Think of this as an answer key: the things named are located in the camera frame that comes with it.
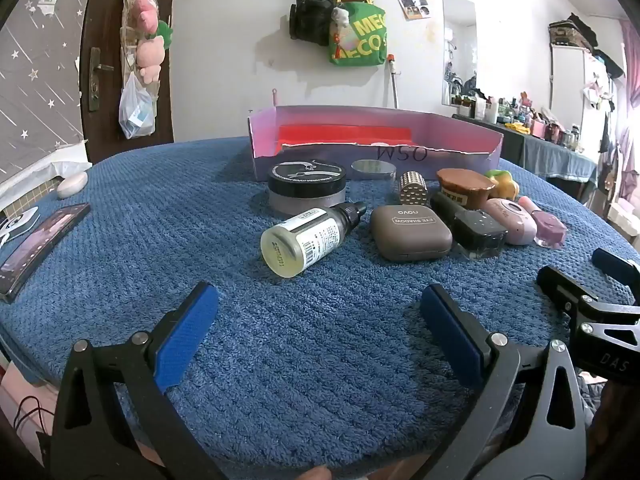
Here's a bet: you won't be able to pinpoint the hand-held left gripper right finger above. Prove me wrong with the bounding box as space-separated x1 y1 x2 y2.
420 283 591 480

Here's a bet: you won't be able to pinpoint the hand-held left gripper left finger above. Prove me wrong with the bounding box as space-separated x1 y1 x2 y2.
50 281 221 480

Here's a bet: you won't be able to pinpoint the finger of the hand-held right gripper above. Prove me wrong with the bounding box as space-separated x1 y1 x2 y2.
592 248 640 287
536 265 640 386

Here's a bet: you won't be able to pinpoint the pink nail polish bottle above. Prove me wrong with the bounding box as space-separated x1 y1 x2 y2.
517 196 569 250

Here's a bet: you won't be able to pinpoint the pink compact case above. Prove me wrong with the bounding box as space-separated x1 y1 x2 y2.
482 198 538 246

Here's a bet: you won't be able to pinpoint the brown eyeshadow case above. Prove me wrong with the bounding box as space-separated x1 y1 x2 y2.
370 203 453 262

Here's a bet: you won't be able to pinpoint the yellow green flower toy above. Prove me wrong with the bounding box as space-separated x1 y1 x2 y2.
484 169 521 200

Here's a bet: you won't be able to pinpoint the brown flower-shaped lid jar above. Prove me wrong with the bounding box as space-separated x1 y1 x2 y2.
436 167 496 209

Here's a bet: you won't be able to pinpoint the dropper bottle black cap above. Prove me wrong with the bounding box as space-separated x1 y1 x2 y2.
260 201 368 278

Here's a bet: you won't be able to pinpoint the black lid powder jar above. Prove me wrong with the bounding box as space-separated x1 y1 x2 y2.
267 159 347 218

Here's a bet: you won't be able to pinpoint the purple cardboard box red lining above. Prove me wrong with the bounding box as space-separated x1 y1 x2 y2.
247 105 503 182

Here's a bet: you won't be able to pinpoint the table with dark cloth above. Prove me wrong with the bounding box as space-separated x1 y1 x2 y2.
452 112 598 196

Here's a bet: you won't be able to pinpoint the pink curtain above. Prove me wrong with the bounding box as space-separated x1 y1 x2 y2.
617 20 640 211

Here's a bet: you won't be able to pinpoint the black phone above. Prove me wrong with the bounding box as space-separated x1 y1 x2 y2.
0 202 92 305

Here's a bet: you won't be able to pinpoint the row of cosmetic bottles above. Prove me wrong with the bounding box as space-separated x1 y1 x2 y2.
452 90 583 153

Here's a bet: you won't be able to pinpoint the white wardrobe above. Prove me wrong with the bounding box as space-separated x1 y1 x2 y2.
550 42 613 146

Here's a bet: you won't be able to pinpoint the white oval case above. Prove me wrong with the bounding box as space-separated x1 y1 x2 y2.
56 171 89 199

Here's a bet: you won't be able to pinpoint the white black printed card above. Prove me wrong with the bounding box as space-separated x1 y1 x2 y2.
0 206 41 248

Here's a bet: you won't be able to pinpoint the clear plastic bag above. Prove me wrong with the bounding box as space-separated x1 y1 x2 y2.
118 72 157 140

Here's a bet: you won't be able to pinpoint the dark patterned suitcase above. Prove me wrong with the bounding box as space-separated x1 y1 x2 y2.
548 20 598 51

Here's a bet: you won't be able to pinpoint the pink plush toy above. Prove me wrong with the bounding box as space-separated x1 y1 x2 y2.
132 0 173 41
136 35 166 83

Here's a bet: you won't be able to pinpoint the starry curtain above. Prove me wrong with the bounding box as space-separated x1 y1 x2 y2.
0 0 101 186

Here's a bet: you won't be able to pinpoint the green tote bag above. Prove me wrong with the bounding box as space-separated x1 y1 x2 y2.
327 1 388 67

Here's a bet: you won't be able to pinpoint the small white plush charm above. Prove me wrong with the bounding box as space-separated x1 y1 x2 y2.
331 5 353 36

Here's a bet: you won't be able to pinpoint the black backpack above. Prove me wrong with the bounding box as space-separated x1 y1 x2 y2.
289 0 335 47

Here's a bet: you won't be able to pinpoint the black cable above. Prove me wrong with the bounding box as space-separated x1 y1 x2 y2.
12 395 56 433

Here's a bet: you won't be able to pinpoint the mop handle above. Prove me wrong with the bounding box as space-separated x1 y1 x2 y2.
387 53 401 109

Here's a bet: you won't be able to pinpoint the metal door handle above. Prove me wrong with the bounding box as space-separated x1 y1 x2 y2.
88 47 115 112

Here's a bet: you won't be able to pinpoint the wall mirror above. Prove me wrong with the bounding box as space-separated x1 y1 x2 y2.
441 0 477 107

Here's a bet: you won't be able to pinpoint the wall photos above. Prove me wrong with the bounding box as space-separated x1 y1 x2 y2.
391 0 432 21

